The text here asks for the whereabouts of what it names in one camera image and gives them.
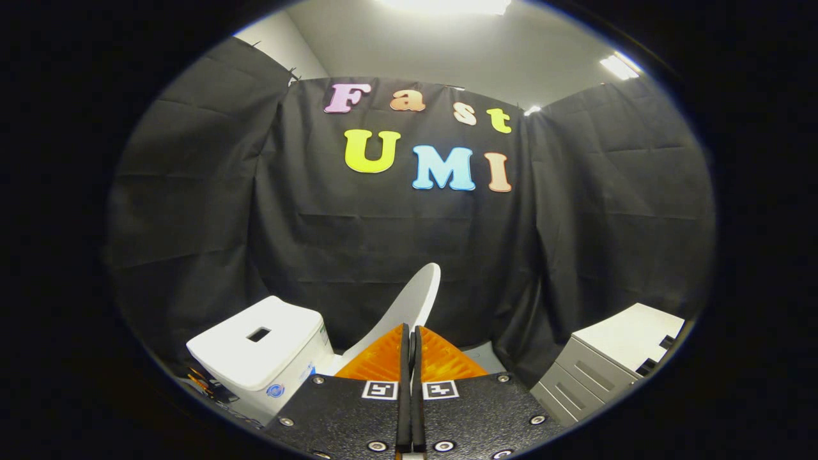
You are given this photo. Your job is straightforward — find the white toilet lid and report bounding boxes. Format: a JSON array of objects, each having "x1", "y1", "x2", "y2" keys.
[{"x1": 342, "y1": 263, "x2": 442, "y2": 369}]

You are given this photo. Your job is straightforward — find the tangle of dark cables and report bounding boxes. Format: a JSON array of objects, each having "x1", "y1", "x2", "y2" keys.
[{"x1": 184, "y1": 363, "x2": 238, "y2": 404}]

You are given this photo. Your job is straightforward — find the black backdrop cloth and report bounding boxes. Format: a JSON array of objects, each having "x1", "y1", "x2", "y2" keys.
[{"x1": 105, "y1": 35, "x2": 716, "y2": 390}]

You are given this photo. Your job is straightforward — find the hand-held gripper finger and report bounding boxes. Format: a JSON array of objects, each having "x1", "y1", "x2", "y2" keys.
[
  {"x1": 412, "y1": 326, "x2": 564, "y2": 460},
  {"x1": 262, "y1": 323, "x2": 412, "y2": 460}
]

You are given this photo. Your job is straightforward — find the white grey drawer cabinet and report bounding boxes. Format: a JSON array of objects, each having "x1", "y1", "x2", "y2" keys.
[{"x1": 530, "y1": 303, "x2": 686, "y2": 427}]

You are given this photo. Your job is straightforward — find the large ceiling light panel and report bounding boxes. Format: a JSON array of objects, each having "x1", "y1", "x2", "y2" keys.
[{"x1": 382, "y1": 0, "x2": 513, "y2": 16}]

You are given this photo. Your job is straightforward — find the white toilet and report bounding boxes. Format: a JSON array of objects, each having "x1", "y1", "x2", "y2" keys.
[{"x1": 186, "y1": 295, "x2": 337, "y2": 427}]

